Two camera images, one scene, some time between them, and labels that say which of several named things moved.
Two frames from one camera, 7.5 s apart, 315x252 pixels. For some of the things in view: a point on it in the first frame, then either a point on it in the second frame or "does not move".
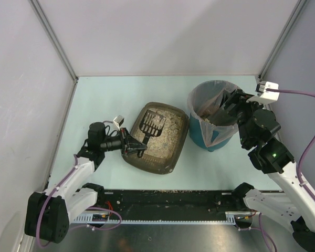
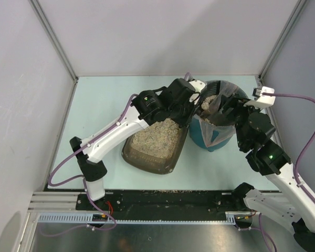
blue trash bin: x=205 y=98 does not move
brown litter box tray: x=163 y=151 does not move
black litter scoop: x=151 y=124 → x=210 y=91
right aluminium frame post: x=300 y=4 does not move
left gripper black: x=124 y=140 → x=182 y=115
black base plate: x=168 y=205 does not move
